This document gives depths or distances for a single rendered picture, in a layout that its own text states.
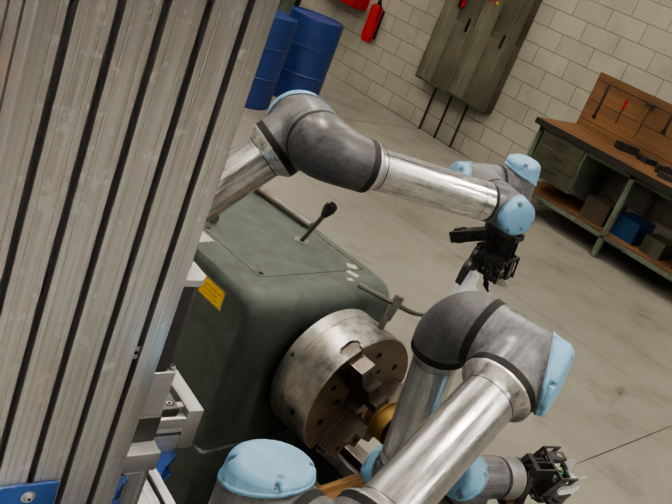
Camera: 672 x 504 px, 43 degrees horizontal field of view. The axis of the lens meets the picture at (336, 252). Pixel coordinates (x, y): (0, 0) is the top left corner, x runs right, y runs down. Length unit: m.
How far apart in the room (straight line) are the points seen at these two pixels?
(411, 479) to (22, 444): 0.48
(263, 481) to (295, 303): 0.85
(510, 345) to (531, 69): 8.27
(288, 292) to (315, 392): 0.23
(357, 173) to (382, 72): 9.26
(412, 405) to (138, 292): 0.58
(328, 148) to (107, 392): 0.58
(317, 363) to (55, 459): 0.82
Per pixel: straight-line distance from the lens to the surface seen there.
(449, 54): 9.78
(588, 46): 9.19
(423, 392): 1.42
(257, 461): 1.13
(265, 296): 1.85
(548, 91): 9.33
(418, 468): 1.15
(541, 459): 1.66
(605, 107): 8.94
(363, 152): 1.47
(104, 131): 0.92
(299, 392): 1.87
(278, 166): 1.56
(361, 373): 1.84
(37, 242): 0.96
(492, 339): 1.28
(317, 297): 1.95
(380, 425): 1.89
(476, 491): 1.51
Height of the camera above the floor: 2.05
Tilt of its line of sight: 21 degrees down
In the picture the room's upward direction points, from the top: 22 degrees clockwise
